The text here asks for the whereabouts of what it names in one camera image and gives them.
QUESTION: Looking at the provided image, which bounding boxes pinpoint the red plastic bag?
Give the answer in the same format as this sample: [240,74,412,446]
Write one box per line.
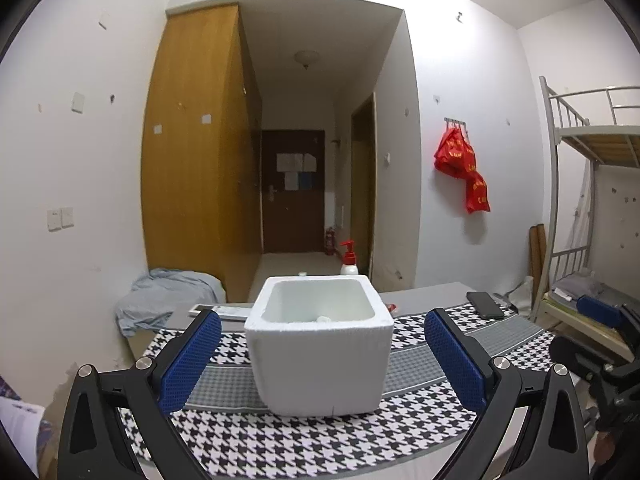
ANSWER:
[466,172,491,215]
[433,127,477,179]

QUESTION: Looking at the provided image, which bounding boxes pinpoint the white plastic bag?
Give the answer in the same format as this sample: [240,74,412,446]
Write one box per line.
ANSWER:
[505,275,535,316]

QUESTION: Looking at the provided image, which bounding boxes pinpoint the white bottle with red pump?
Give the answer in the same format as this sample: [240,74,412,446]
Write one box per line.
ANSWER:
[340,240,360,276]

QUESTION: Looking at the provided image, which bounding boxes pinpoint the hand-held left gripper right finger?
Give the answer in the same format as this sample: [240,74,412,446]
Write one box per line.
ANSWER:
[424,307,591,480]

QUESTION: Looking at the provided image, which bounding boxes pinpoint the black smartphone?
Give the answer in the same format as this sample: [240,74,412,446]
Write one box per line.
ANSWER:
[466,291,506,321]

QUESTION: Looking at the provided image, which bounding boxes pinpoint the wooden wardrobe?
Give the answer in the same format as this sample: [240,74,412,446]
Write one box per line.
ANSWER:
[141,4,264,304]

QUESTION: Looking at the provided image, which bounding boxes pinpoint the wooden side door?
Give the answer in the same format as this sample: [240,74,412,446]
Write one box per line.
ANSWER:
[350,92,377,274]

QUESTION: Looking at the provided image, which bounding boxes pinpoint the grey folded clothes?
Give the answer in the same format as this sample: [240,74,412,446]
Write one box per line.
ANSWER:
[548,277,640,313]

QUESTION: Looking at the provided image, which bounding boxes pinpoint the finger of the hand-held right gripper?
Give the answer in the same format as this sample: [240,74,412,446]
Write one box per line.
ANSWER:
[550,335,632,387]
[576,295,640,361]

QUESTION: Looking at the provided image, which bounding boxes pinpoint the wooden boards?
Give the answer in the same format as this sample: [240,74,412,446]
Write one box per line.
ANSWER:
[530,224,547,291]

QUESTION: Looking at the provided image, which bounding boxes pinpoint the blue patterned cloth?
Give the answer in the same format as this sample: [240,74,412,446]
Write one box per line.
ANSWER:
[0,375,51,480]

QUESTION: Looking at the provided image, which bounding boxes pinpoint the white paper stack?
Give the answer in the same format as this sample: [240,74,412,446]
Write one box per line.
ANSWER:
[0,397,46,479]

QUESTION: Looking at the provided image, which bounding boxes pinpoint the light blue cloth pile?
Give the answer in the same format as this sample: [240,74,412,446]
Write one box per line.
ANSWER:
[115,267,226,337]

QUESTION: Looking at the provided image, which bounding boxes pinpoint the white foam box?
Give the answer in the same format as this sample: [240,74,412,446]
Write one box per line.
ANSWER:
[244,275,394,417]

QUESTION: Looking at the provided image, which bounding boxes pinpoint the metal bunk bed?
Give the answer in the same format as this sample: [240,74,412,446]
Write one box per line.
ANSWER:
[530,76,640,352]

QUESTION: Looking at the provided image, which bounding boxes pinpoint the white remote control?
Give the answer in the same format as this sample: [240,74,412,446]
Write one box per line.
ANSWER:
[188,304,251,322]

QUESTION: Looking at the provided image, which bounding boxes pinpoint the houndstooth table mat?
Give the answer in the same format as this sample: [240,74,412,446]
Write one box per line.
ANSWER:
[117,302,547,479]

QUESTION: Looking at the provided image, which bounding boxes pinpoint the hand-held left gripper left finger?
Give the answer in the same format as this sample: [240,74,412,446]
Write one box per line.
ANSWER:
[57,309,223,480]

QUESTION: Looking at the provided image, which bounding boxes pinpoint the dark brown entrance door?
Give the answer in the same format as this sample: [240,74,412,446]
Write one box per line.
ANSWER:
[261,129,326,255]

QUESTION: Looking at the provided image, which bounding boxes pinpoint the person's right hand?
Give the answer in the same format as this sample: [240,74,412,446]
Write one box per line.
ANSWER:
[593,431,615,471]

